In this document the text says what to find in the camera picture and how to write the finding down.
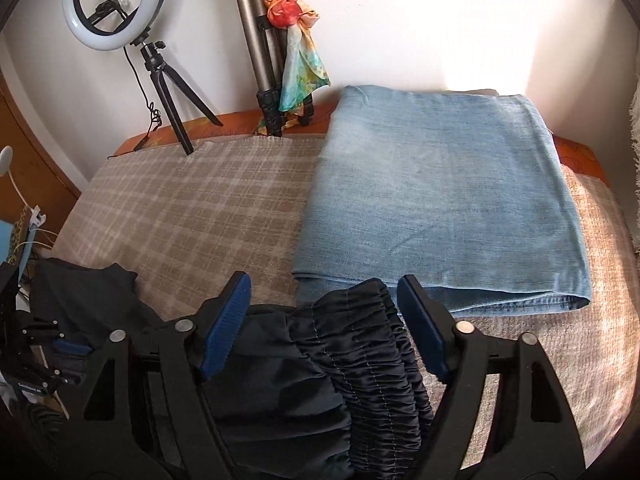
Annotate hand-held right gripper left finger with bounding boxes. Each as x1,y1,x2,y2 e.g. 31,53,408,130
65,271,253,480

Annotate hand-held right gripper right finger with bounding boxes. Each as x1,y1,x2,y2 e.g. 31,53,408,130
395,274,601,480

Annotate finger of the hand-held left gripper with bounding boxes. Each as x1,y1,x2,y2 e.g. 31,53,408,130
22,324,95,360
47,367,88,387

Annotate leopard print item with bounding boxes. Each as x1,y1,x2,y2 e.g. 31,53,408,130
10,214,32,252

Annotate beige plaid blanket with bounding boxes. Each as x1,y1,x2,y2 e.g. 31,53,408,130
50,137,640,480

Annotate folded blue jeans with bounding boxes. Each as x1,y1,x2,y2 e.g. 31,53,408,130
290,85,592,317

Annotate white gooseneck lamp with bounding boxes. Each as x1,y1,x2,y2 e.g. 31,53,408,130
0,146,43,213

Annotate brown wooden furniture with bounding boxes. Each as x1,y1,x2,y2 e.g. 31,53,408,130
0,72,96,226

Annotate grey tripod legs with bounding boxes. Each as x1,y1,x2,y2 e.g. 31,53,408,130
225,0,316,138

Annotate black phone holder clamp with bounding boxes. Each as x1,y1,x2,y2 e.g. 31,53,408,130
89,0,132,26

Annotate thin black cable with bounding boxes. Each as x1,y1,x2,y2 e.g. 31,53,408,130
107,47,163,158

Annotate white ring light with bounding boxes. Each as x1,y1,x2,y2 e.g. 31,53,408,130
61,0,172,52

